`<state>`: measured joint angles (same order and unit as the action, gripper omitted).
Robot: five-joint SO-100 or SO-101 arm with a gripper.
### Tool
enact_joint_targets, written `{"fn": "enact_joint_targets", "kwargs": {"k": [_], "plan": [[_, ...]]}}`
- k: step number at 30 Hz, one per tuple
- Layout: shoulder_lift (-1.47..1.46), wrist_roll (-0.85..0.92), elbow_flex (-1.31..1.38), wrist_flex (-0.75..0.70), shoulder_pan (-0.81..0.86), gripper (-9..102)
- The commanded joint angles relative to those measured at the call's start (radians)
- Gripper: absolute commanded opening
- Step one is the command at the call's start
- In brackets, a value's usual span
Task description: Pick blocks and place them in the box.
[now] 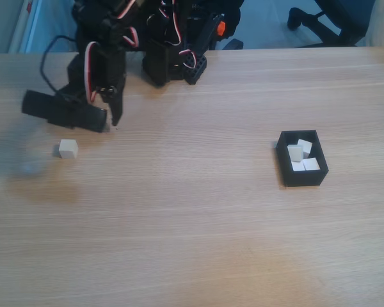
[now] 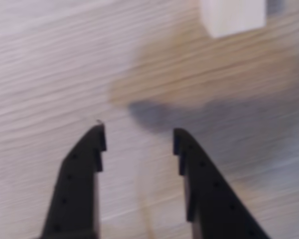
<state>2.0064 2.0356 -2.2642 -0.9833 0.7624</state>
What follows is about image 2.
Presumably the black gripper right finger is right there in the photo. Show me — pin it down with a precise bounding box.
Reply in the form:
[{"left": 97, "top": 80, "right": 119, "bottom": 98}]
[{"left": 173, "top": 127, "right": 271, "bottom": 239}]

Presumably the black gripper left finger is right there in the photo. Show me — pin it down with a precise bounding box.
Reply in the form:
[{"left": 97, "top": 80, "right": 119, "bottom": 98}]
[{"left": 41, "top": 123, "right": 107, "bottom": 239}]

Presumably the white cube block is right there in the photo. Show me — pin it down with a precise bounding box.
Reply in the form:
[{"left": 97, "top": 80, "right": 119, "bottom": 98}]
[{"left": 198, "top": 0, "right": 267, "bottom": 39}]

